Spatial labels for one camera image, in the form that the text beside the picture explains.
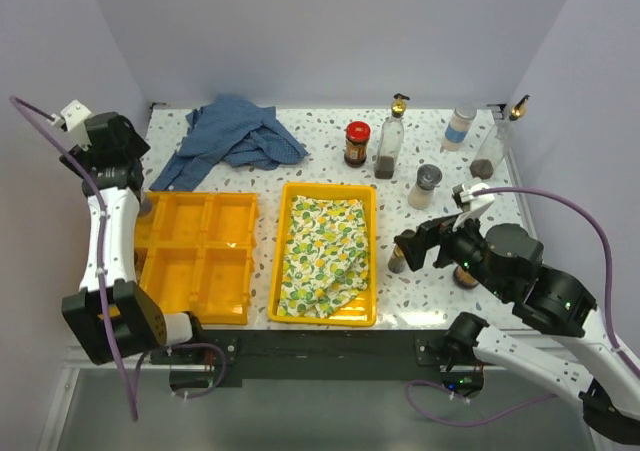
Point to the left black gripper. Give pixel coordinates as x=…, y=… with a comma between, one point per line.
x=137, y=146

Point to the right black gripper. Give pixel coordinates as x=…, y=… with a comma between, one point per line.
x=413, y=243

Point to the blue label spice jar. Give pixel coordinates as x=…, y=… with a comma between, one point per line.
x=145, y=205

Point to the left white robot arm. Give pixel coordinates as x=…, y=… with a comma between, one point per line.
x=110, y=308

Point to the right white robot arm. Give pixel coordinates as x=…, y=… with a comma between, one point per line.
x=508, y=262

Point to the dark bottle gold band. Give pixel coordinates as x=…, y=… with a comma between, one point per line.
x=397, y=261

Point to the red cap soy bottle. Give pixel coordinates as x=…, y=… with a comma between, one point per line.
x=463, y=279

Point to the grey cap salt grinder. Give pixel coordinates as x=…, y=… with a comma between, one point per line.
x=428, y=177

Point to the yellow flat tray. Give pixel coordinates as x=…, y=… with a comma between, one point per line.
x=362, y=311

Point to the lemon print cloth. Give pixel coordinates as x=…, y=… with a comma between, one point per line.
x=326, y=257

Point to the corner glass bottle gold pourer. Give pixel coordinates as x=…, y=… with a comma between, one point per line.
x=498, y=142

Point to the glass oil bottle gold pourer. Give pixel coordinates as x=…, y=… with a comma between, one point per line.
x=391, y=138

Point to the blue checkered shirt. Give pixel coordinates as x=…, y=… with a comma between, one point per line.
x=232, y=130

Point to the red lid sauce jar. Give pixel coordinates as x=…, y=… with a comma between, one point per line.
x=357, y=138

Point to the yellow compartment organizer tray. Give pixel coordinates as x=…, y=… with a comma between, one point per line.
x=194, y=252

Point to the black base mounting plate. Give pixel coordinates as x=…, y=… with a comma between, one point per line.
x=402, y=355

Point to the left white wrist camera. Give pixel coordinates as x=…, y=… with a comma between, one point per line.
x=71, y=121

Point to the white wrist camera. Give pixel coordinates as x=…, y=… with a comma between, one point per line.
x=471, y=206
x=71, y=121

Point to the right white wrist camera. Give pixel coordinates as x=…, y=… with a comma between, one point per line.
x=471, y=206

